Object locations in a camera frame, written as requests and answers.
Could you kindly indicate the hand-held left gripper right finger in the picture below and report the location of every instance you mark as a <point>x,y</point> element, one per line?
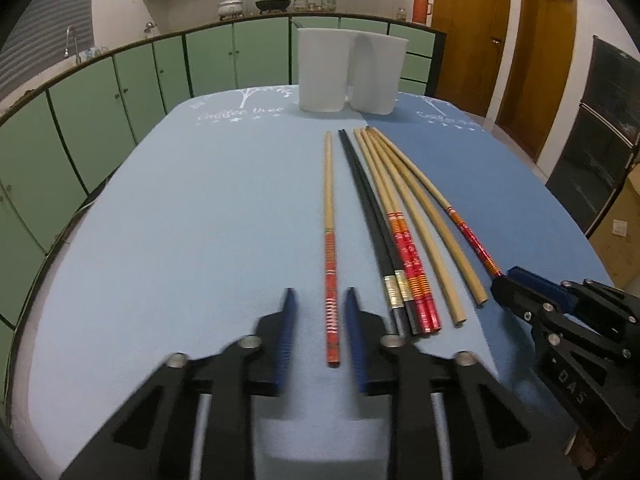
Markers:
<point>356,345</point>

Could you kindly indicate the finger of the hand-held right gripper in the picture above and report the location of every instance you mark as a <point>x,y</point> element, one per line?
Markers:
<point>542,287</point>
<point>520,300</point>

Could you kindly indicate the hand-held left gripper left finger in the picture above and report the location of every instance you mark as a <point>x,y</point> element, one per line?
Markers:
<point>284,345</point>

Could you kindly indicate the thin bamboo chopstick red end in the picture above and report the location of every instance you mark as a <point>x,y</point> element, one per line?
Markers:
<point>470,235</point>

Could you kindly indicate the white twin utensil holder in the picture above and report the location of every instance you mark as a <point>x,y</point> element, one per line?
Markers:
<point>322,70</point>

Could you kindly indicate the dark blue table mat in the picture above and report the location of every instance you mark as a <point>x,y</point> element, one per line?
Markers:
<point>500,185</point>

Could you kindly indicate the light blue table mat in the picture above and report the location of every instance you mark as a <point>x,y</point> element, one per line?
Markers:
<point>200,235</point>

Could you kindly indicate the black cabinet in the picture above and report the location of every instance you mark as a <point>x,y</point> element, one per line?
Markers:
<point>595,135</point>

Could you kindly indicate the wooden door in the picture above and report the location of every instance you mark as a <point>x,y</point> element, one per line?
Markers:
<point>470,35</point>
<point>540,70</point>

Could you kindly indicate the red thermos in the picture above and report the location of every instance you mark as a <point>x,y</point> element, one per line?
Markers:
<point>421,7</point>

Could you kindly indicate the black pot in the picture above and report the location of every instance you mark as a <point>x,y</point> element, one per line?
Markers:
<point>272,5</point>

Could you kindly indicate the white lidded pot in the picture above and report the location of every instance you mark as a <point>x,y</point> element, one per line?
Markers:
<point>230,8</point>

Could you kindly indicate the metal sink faucet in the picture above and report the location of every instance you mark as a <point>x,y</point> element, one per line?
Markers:
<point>70,40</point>

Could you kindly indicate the grey window blinds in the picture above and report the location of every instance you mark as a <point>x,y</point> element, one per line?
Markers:
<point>50,20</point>

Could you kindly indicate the small wall tap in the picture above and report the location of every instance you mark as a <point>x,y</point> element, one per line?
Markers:
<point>149,27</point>

